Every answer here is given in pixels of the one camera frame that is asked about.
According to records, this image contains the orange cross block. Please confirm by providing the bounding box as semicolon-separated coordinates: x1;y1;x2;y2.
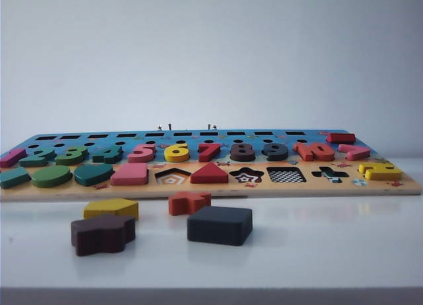
168;191;212;218

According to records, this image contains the brown star block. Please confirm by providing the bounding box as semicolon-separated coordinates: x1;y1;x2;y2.
70;214;136;257

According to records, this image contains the green number three piece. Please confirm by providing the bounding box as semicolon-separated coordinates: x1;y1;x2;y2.
54;145;89;166

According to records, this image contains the wooden number shape puzzle board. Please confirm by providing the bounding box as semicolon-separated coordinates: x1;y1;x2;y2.
0;130;423;202

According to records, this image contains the red number seven piece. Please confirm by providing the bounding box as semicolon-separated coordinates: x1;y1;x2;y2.
197;142;223;163

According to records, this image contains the pink number five piece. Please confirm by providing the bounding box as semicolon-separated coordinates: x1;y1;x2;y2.
127;142;156;163

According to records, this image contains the brown number eight piece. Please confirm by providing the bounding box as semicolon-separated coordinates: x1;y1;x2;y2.
230;142;255;163

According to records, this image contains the teal number two piece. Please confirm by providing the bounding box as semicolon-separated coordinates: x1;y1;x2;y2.
19;146;56;168

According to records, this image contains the yellow equals sign piece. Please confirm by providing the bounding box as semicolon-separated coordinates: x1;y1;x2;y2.
358;161;403;181

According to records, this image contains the orange number ten piece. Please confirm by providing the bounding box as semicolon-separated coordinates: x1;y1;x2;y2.
293;142;336;162

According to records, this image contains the yellow pentagon block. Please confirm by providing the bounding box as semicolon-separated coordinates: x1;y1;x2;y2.
83;198;139;222

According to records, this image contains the teal rectangle block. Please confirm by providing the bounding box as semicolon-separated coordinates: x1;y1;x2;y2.
0;167;31;190

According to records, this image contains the pink trapezoid block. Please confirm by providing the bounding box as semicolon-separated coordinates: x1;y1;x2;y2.
110;162;148;186

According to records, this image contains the red triangle block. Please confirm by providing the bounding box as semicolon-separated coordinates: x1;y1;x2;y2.
190;161;229;184

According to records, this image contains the red minus sign piece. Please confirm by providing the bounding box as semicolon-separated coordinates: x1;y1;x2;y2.
327;132;357;144

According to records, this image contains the dark blue square block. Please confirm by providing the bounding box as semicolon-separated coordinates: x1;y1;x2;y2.
186;205;254;247

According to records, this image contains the teal heart block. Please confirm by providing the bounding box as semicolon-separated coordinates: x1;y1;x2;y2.
73;163;114;187

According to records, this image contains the pink number one piece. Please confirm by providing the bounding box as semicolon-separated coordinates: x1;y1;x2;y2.
0;148;27;169

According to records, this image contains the pink angle sign piece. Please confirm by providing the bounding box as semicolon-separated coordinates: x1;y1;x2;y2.
338;144;370;161

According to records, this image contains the yellow number six piece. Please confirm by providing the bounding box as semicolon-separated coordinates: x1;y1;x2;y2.
164;142;191;163

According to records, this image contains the green circle block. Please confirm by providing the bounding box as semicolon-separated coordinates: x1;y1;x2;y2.
31;165;73;189

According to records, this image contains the teal number four piece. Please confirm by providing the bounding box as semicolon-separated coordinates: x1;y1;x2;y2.
91;144;124;164

